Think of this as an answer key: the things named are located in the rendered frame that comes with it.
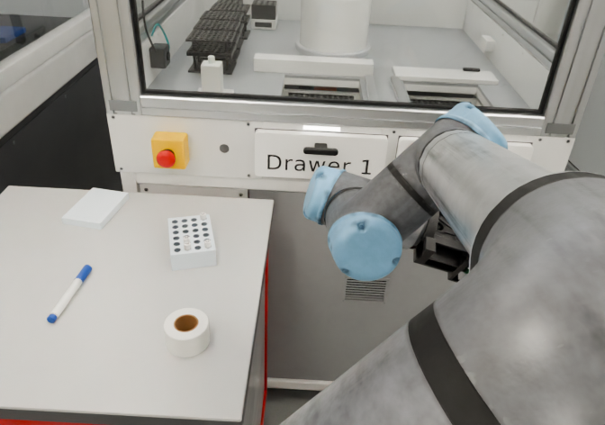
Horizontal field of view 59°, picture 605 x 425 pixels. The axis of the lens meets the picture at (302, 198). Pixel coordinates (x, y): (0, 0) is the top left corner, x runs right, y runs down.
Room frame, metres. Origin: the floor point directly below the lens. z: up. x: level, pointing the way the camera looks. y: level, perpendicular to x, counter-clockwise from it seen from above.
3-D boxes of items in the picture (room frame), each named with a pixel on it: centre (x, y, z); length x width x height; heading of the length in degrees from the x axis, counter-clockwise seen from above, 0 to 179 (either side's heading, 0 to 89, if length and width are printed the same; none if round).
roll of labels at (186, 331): (0.60, 0.17, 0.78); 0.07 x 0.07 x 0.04
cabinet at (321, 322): (1.53, -0.09, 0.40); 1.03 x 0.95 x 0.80; 90
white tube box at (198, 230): (0.84, 0.22, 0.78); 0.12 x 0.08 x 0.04; 16
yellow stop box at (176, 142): (1.04, 0.30, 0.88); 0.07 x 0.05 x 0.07; 90
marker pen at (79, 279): (0.69, 0.40, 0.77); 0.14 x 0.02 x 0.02; 175
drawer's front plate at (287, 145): (1.05, -0.03, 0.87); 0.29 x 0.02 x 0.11; 90
